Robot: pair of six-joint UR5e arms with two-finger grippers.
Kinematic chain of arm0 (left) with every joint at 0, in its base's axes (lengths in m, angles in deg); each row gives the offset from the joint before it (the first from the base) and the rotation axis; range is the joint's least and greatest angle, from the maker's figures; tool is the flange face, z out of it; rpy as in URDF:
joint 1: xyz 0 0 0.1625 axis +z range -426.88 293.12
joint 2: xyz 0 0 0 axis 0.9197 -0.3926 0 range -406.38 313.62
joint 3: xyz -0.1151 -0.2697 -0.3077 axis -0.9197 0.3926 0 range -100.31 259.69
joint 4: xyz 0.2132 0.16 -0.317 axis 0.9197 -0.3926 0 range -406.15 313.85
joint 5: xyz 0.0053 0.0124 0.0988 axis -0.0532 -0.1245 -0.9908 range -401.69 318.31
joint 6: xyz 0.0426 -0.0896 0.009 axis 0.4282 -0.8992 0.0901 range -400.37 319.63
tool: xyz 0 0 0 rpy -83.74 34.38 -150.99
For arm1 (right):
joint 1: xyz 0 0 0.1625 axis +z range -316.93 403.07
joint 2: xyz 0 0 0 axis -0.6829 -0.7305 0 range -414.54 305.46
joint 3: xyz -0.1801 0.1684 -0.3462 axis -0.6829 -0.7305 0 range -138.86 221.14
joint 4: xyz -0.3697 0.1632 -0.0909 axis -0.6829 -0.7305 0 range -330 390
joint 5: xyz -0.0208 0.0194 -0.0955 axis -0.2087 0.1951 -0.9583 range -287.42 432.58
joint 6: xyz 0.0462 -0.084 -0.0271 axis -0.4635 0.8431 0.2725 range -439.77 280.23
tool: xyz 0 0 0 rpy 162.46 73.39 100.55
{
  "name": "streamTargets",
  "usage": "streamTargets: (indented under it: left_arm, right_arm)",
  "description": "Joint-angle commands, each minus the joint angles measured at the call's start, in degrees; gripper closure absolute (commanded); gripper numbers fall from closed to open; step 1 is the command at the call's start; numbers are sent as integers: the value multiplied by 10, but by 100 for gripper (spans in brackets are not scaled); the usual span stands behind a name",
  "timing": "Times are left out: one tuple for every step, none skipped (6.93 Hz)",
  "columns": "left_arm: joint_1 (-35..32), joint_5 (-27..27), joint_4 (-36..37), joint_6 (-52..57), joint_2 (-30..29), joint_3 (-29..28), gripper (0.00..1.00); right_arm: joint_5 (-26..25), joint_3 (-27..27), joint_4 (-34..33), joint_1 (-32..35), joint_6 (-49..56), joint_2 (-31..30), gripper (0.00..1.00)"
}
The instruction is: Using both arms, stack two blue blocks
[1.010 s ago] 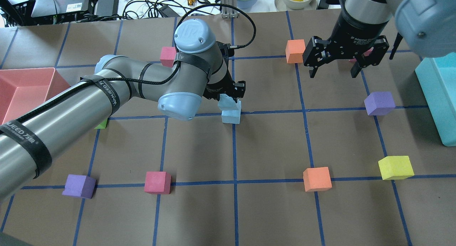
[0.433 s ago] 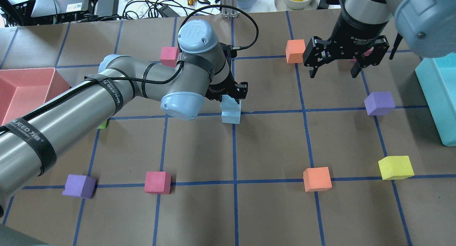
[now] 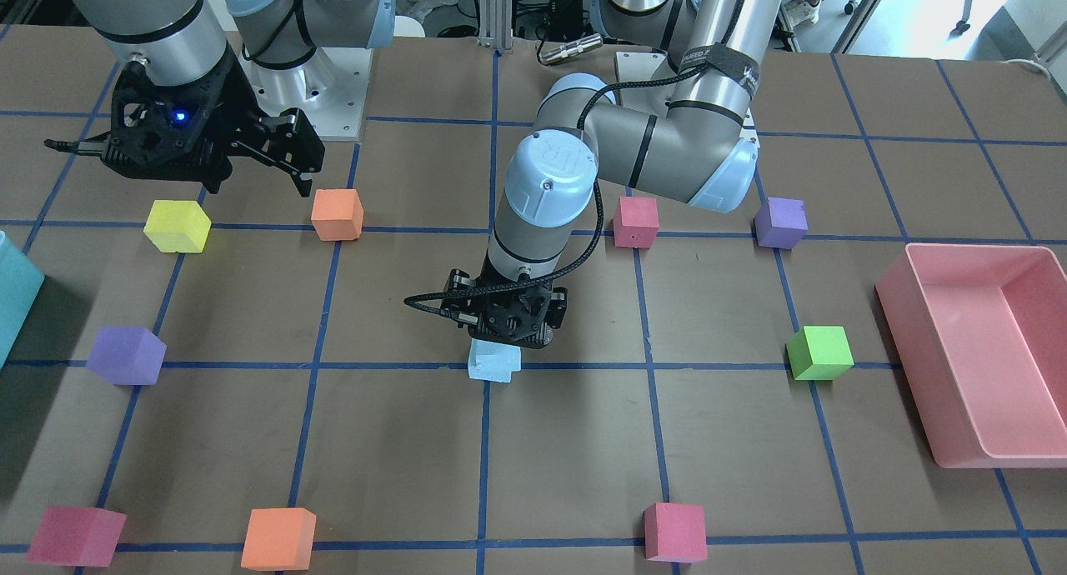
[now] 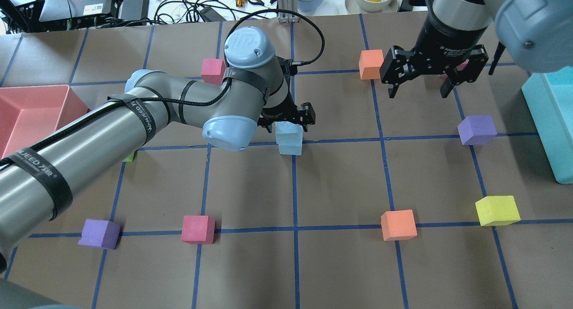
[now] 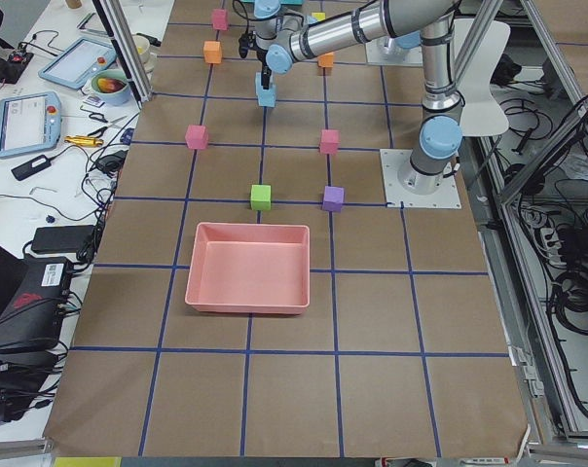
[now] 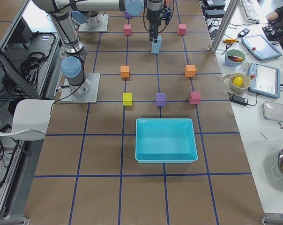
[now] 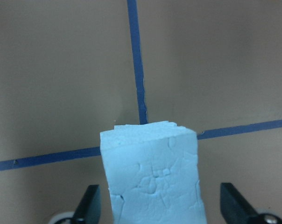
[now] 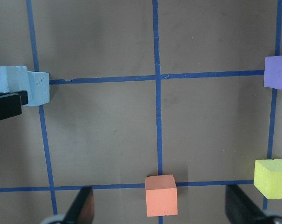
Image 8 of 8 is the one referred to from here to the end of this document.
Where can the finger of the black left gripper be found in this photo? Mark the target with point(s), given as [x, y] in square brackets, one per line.
[11, 103]

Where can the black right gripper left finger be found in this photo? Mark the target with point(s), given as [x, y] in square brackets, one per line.
[82, 209]

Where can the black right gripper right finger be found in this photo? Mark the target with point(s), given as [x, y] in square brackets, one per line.
[240, 209]

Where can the light blue foam block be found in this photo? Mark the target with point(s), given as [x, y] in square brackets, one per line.
[14, 78]
[39, 88]

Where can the yellow foam block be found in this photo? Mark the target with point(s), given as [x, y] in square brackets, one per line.
[268, 178]

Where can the orange foam block front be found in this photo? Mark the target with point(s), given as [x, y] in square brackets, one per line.
[161, 196]

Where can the purple foam block right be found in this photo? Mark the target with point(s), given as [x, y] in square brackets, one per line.
[273, 72]

